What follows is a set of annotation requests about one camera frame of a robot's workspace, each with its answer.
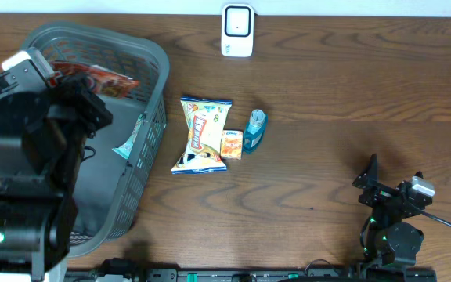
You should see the white wet wipes pack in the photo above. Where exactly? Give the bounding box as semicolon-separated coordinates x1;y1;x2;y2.
112;114;145;160

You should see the orange tissue pack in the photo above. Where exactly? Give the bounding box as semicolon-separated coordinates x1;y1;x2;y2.
220;130;244;160

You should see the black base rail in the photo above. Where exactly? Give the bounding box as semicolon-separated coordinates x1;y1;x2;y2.
64;267;438;282

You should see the yellow snack chip bag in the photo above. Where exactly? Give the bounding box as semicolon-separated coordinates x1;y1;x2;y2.
171;96;233;175

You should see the grey plastic shopping basket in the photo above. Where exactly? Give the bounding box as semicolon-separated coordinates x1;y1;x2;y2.
21;22;170;257

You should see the blue mouthwash bottle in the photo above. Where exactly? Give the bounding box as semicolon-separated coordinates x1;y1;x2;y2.
243;109;269;154

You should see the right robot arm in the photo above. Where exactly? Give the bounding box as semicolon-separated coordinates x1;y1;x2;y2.
352;154;424;281

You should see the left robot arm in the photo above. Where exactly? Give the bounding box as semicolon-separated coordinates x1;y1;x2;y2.
0;72;143;281

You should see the white barcode scanner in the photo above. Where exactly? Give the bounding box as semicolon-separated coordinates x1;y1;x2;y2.
221;3;255;57

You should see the orange Top chocolate bar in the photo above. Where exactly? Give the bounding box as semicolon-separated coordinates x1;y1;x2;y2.
48;60;139;98

